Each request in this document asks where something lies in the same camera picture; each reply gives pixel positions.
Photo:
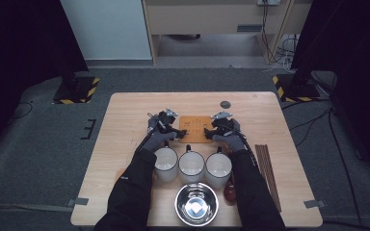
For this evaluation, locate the grey round table grommet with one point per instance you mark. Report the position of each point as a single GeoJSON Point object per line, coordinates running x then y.
{"type": "Point", "coordinates": [225, 104]}

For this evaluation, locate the grey tape strip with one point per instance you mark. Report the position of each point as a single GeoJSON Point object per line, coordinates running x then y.
{"type": "Point", "coordinates": [314, 203]}
{"type": "Point", "coordinates": [77, 201]}

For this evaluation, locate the black floor tape marks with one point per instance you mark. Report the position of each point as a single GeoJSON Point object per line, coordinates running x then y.
{"type": "Point", "coordinates": [90, 128]}

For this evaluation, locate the row of brown chopsticks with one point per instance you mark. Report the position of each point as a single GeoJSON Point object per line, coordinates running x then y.
{"type": "Point", "coordinates": [265, 163]}

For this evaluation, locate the person's right hand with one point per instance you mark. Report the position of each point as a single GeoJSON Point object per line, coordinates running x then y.
{"type": "Point", "coordinates": [234, 142]}

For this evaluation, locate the black stand with striped base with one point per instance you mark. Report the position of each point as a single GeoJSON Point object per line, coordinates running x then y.
{"type": "Point", "coordinates": [75, 91]}
{"type": "Point", "coordinates": [297, 89]}

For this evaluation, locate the white power strip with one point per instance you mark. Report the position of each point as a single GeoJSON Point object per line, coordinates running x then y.
{"type": "Point", "coordinates": [269, 2]}

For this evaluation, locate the beige wooden desk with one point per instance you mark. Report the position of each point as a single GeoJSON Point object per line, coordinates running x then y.
{"type": "Point", "coordinates": [205, 19]}

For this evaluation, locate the white cabinet panel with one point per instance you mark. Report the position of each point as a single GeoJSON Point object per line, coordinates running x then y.
{"type": "Point", "coordinates": [106, 29]}

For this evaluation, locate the grey rectangular desk label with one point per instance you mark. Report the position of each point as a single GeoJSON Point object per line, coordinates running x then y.
{"type": "Point", "coordinates": [249, 28]}

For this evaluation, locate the white enamel mug black rim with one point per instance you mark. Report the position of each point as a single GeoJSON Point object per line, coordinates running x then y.
{"type": "Point", "coordinates": [168, 165]}
{"type": "Point", "coordinates": [218, 170]}
{"type": "Point", "coordinates": [191, 168]}

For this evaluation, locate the stainless steel bowl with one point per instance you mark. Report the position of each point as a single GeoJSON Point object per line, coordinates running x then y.
{"type": "Point", "coordinates": [197, 205]}

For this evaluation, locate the black curtain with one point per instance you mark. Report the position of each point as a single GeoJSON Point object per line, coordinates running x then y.
{"type": "Point", "coordinates": [19, 48]}
{"type": "Point", "coordinates": [356, 48]}

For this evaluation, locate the flat grey floor device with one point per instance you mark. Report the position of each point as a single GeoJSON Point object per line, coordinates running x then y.
{"type": "Point", "coordinates": [184, 37]}

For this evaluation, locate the red-brown wooden spoon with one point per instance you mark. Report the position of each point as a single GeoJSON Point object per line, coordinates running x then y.
{"type": "Point", "coordinates": [229, 192]}

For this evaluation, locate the person's left hand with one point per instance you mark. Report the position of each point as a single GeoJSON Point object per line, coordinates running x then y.
{"type": "Point", "coordinates": [155, 141]}

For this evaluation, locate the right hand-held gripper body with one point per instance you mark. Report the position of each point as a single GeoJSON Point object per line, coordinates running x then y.
{"type": "Point", "coordinates": [226, 125]}

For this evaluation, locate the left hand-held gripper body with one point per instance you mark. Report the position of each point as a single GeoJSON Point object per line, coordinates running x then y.
{"type": "Point", "coordinates": [166, 122]}

